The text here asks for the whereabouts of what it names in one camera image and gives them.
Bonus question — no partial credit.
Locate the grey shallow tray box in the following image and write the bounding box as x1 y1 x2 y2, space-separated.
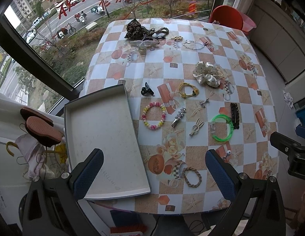
65 84 151 200

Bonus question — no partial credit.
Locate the red plastic chair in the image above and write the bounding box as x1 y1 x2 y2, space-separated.
209 5 244 30

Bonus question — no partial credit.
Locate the blue plastic stool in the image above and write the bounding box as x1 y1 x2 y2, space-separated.
295 108 305 139

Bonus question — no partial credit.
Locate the small silver rhinestone clip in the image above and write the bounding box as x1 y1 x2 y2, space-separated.
199 99 209 108

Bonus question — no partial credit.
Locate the brown soled slipper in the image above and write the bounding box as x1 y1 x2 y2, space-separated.
20 107 63 147

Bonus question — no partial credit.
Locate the brown braided hair tie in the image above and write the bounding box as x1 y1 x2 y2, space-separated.
152 26 170 36

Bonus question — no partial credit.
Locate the pastel flower bead bracelet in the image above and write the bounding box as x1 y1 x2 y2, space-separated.
141 101 167 131

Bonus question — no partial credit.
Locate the yellow sunflower hair tie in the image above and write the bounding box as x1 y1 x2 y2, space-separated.
178 81 201 99

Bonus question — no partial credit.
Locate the leopard print scrunchie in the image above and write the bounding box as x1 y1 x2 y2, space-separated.
125 19 149 41

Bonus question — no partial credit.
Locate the green translucent bangle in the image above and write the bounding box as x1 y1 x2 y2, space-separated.
210 114 234 142

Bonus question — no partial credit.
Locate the gold bow hair clip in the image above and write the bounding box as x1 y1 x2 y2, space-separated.
171 36 183 42

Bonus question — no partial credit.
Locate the brown beaded bracelet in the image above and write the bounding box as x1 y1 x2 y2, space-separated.
182 167 203 188

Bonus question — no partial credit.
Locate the silver rhinestone hair clip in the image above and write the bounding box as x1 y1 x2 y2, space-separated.
171 107 186 128

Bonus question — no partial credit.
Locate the cream polka dot scrunchie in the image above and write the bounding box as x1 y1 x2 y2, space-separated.
192 61 228 88

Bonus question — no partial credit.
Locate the clear crystal bead bracelet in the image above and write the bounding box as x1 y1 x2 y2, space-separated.
182 39 209 51

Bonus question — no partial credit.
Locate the black small claw clip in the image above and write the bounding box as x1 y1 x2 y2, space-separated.
141 82 155 96

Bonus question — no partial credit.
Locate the black chain hair clip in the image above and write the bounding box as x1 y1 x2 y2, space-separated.
230 103 239 129

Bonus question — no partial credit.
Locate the gold square ring clip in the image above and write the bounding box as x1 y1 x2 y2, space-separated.
139 47 147 55

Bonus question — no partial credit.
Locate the checkered patterned tablecloth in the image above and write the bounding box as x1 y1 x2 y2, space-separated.
83 18 279 214

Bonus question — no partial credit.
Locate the large clear claw clip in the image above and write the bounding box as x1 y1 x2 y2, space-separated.
128 39 160 49

